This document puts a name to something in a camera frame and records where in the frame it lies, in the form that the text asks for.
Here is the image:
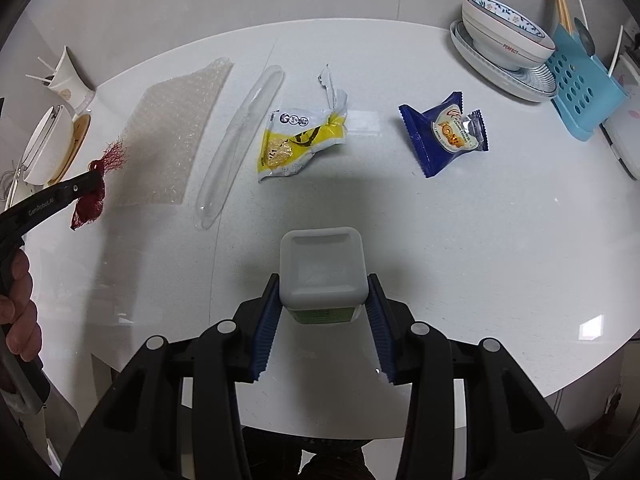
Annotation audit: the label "white floral appliance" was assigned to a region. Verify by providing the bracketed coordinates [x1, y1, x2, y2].
[600, 50, 640, 181]

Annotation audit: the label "blue patterned white bowl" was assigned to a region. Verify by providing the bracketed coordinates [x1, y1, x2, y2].
[461, 0, 557, 73]

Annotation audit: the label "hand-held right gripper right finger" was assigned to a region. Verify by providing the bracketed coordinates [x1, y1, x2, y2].
[367, 272, 591, 480]

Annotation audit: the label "small green and white carton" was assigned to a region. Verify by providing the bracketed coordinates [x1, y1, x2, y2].
[279, 226, 370, 325]

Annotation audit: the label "clear bubble wrap sheet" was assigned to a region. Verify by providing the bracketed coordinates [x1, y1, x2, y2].
[117, 57, 236, 208]

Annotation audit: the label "red mesh net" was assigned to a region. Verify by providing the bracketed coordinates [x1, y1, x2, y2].
[70, 141, 128, 231]

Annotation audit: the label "grey spoon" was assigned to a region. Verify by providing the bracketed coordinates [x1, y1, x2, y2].
[572, 17, 596, 56]

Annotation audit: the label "blue patterned plate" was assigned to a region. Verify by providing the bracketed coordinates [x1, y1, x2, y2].
[449, 20, 558, 103]

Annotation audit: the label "large white bowl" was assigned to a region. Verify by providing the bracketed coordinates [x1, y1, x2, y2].
[22, 107, 77, 186]

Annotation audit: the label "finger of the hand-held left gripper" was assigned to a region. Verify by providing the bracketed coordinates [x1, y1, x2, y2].
[62, 170, 108, 207]

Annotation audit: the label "long wooden chopsticks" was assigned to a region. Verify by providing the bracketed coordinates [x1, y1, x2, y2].
[546, 0, 576, 33]

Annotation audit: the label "dark blue snack wrapper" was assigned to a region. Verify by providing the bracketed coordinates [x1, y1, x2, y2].
[397, 91, 490, 179]

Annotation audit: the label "yellow snack wrapper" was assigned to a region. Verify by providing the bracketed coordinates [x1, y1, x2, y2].
[257, 64, 349, 184]

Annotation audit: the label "blue plastic cutlery drainer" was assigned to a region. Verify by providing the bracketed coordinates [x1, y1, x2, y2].
[544, 25, 628, 142]

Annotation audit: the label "person's left hand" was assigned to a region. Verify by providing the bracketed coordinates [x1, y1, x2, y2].
[0, 247, 44, 362]

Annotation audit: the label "white bowl black rim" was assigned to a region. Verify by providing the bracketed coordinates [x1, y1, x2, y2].
[24, 105, 68, 166]

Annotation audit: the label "clear plastic tube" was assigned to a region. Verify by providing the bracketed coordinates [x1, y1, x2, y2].
[192, 64, 287, 232]

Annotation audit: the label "tall white cup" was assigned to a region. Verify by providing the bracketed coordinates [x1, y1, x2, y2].
[47, 46, 96, 111]

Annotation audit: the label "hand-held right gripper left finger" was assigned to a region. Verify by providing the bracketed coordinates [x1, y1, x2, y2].
[60, 272, 282, 480]

